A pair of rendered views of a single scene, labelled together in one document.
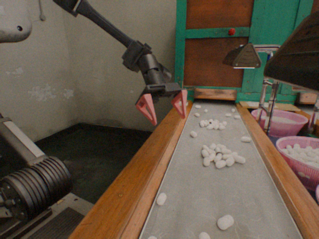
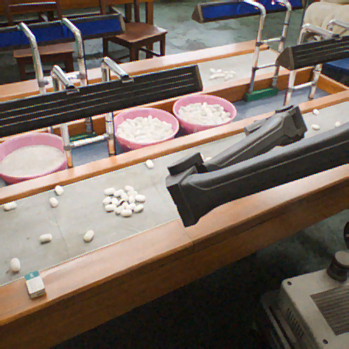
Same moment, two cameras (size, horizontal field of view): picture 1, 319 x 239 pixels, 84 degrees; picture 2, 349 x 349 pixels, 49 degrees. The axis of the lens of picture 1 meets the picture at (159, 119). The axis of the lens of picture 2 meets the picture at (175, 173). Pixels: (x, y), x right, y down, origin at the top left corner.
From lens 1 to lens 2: 154 cm
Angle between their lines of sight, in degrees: 111
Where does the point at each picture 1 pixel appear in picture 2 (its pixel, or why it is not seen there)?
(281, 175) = (206, 135)
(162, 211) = not seen: hidden behind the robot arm
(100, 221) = (332, 173)
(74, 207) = (328, 329)
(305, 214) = (234, 128)
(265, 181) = (210, 146)
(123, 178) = (308, 188)
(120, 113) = not seen: outside the picture
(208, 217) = not seen: hidden behind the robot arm
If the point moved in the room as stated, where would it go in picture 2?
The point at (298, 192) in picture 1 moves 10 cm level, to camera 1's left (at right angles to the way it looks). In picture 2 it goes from (217, 130) to (237, 140)
